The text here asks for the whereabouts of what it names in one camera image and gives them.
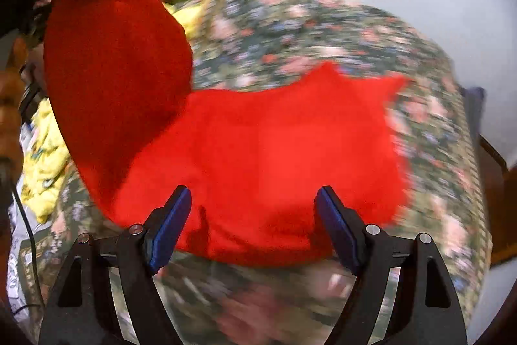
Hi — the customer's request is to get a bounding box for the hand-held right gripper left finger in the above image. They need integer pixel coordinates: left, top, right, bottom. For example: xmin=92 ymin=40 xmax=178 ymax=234
xmin=38 ymin=185 xmax=192 ymax=345

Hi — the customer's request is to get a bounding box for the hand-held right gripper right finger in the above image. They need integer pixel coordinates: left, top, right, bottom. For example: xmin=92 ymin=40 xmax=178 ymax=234
xmin=315 ymin=185 xmax=468 ymax=345

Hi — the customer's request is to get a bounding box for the red zip jacket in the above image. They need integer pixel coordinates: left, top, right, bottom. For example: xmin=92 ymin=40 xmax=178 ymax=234
xmin=42 ymin=0 xmax=413 ymax=270

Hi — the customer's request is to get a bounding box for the colourful printed sheet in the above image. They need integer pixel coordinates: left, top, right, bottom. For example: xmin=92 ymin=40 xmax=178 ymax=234
xmin=7 ymin=187 xmax=55 ymax=313

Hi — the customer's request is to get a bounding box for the wooden door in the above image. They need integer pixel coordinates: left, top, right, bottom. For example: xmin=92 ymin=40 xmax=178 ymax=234
xmin=479 ymin=134 xmax=517 ymax=270

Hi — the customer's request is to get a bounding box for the blue pillow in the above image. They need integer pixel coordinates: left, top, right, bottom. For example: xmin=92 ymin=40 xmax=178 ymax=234
xmin=460 ymin=86 xmax=486 ymax=138

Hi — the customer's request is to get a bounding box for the floral quilt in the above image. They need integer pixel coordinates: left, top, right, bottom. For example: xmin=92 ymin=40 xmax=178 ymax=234
xmin=8 ymin=0 xmax=495 ymax=345

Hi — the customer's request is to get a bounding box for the thin black cable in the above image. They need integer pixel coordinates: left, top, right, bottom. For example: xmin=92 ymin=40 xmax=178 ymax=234
xmin=10 ymin=183 xmax=43 ymax=314

